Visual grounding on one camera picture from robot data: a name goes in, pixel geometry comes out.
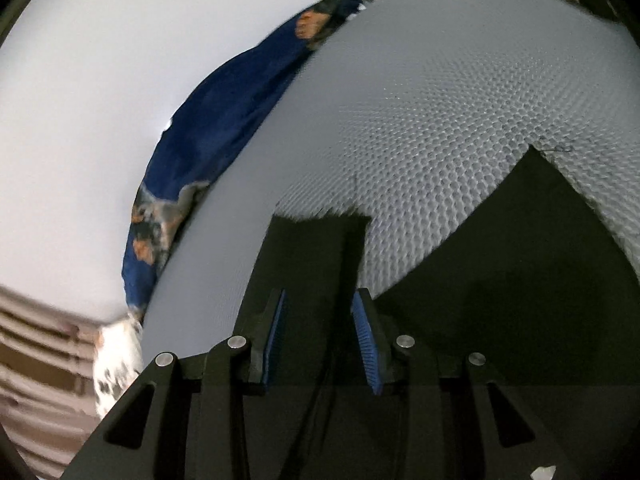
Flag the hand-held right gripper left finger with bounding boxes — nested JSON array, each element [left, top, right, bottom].
[[60, 287, 288, 480]]

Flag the black pants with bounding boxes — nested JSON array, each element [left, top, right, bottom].
[[232, 147, 640, 480]]

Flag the brown wooden furniture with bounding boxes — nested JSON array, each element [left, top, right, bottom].
[[0, 285, 126, 480]]

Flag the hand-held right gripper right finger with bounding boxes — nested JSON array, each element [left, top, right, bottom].
[[350, 287, 586, 480]]

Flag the white spotted cloth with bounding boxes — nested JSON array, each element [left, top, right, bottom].
[[92, 312, 146, 418]]

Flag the blue floral blanket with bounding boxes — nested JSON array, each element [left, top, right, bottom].
[[122, 0, 376, 311]]

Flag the grey mesh mat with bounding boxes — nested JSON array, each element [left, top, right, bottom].
[[142, 0, 640, 361]]

